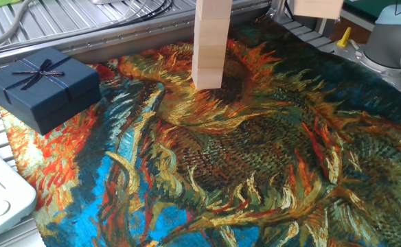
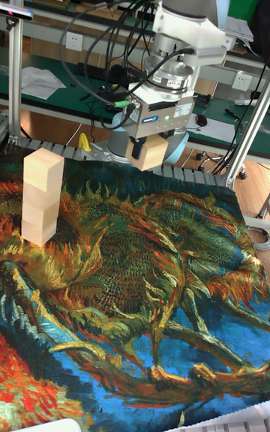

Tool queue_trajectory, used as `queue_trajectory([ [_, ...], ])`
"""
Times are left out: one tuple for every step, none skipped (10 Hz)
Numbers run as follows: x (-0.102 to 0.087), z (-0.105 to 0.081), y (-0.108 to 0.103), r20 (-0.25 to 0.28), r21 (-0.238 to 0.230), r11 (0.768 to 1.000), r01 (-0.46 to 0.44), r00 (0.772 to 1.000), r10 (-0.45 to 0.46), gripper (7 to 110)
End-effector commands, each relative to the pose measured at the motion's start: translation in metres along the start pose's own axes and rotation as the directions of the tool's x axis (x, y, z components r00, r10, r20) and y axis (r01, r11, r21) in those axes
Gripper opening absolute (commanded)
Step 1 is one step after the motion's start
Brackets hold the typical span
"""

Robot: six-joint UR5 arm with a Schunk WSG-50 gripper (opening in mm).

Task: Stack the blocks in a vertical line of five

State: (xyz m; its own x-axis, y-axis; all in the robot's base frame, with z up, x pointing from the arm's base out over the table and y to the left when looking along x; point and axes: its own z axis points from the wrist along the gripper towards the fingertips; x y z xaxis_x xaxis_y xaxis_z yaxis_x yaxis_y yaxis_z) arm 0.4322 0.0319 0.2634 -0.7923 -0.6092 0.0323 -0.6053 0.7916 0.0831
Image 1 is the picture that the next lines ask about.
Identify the navy gift box with ribbon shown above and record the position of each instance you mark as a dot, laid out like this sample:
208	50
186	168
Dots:
42	89

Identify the sunflower painting cloth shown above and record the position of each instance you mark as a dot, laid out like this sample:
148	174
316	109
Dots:
255	171

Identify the white plastic device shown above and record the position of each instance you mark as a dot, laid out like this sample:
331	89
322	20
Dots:
1	192

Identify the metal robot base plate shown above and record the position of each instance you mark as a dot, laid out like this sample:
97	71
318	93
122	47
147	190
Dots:
375	70

